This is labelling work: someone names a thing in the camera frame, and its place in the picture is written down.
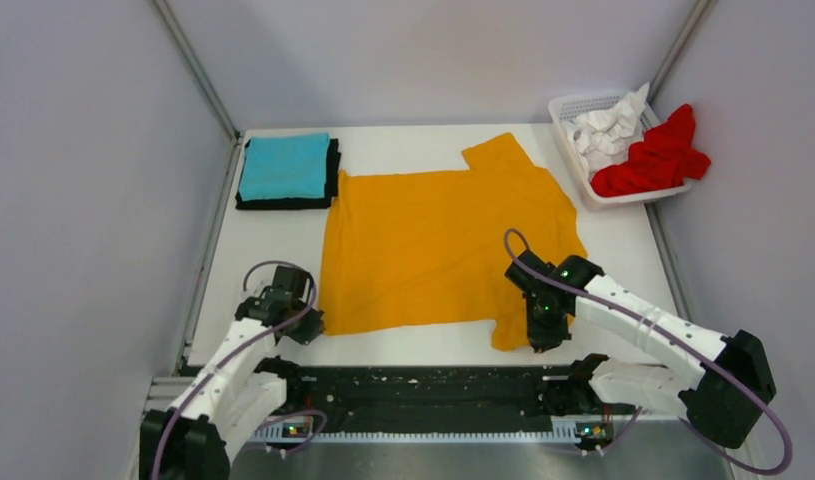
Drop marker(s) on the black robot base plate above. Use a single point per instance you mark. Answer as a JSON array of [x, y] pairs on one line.
[[437, 399]]

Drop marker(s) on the crumpled white t shirt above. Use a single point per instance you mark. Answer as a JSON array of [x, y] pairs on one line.
[[602, 133]]

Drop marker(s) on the aluminium frame rail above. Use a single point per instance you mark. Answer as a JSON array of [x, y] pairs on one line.
[[584, 431]]

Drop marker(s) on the left aluminium corner post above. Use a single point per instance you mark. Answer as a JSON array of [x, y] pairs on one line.
[[194, 66]]

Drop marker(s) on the yellow t shirt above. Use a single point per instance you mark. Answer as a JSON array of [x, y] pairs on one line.
[[428, 248]]

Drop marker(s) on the aluminium corner post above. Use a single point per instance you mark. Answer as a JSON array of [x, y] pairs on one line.
[[194, 66], [694, 19]]

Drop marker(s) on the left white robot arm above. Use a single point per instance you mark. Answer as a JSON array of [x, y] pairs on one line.
[[204, 428]]

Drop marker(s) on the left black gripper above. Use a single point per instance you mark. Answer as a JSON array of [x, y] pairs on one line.
[[312, 328]]

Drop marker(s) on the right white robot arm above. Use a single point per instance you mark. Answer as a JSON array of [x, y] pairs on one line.
[[717, 383]]

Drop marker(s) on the folded turquoise t shirt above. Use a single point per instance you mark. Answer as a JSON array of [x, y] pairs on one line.
[[278, 168]]

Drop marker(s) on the crumpled red t shirt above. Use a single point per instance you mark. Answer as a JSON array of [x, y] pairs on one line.
[[663, 159]]

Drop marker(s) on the folded black t shirt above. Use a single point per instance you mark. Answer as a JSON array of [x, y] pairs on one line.
[[295, 204]]

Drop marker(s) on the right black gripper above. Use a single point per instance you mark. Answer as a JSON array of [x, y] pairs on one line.
[[543, 339]]

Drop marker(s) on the right aluminium corner post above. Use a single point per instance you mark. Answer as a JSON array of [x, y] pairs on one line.
[[694, 19]]

